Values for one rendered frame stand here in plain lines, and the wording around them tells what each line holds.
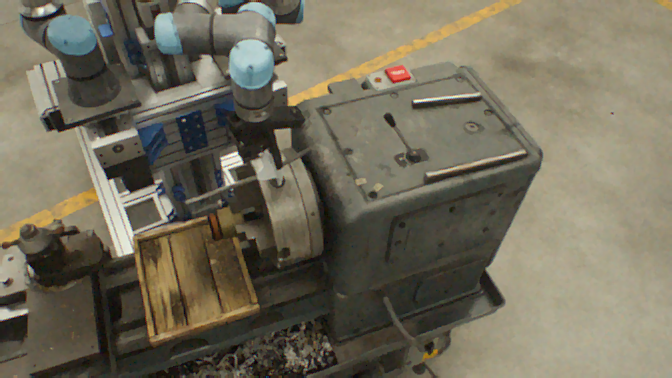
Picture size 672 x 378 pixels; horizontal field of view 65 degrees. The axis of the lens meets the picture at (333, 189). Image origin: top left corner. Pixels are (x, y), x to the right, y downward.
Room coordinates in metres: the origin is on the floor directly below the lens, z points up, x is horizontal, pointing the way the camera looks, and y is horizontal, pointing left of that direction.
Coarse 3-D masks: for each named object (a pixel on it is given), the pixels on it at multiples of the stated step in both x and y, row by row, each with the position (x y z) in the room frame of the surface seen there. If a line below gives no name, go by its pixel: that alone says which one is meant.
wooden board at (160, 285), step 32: (192, 224) 0.95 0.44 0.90; (160, 256) 0.84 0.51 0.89; (192, 256) 0.84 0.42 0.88; (224, 256) 0.85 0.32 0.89; (160, 288) 0.73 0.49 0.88; (192, 288) 0.73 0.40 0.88; (224, 288) 0.74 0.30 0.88; (160, 320) 0.63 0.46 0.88; (192, 320) 0.64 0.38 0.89; (224, 320) 0.64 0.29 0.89
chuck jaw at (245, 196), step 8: (240, 168) 0.94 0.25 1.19; (248, 168) 0.93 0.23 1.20; (240, 176) 0.91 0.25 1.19; (248, 176) 0.91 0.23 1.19; (248, 184) 0.90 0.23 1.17; (240, 192) 0.88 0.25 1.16; (248, 192) 0.88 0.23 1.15; (256, 192) 0.89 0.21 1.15; (232, 200) 0.87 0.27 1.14; (240, 200) 0.87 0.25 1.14; (248, 200) 0.87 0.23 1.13; (256, 200) 0.88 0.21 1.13; (232, 208) 0.85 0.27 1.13; (240, 208) 0.85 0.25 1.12
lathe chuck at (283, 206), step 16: (256, 160) 0.93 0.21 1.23; (288, 176) 0.88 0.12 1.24; (272, 192) 0.83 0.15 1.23; (288, 192) 0.83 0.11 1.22; (256, 208) 0.94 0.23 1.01; (272, 208) 0.79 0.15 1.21; (288, 208) 0.80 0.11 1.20; (272, 224) 0.76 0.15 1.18; (288, 224) 0.77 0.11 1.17; (304, 224) 0.78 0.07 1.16; (288, 240) 0.75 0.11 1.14; (304, 240) 0.76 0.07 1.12; (272, 256) 0.79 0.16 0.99; (288, 256) 0.74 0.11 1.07; (304, 256) 0.76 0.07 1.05
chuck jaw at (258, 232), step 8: (240, 224) 0.81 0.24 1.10; (248, 224) 0.81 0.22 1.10; (256, 224) 0.82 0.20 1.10; (264, 224) 0.82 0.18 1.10; (240, 232) 0.79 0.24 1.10; (248, 232) 0.79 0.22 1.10; (256, 232) 0.79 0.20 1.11; (264, 232) 0.79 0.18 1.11; (240, 240) 0.78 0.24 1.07; (248, 240) 0.77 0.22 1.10; (256, 240) 0.76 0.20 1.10; (264, 240) 0.76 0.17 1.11; (272, 240) 0.76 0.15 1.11; (264, 248) 0.74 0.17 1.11; (272, 248) 0.74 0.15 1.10; (264, 256) 0.73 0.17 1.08; (280, 256) 0.73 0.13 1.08
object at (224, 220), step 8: (224, 208) 0.85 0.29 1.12; (208, 216) 0.83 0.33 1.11; (216, 216) 0.83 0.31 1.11; (224, 216) 0.82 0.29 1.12; (232, 216) 0.83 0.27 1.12; (240, 216) 0.84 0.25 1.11; (216, 224) 0.80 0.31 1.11; (224, 224) 0.80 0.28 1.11; (232, 224) 0.81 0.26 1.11; (216, 232) 0.79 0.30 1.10; (224, 232) 0.79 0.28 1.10; (232, 232) 0.80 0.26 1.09; (216, 240) 0.78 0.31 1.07
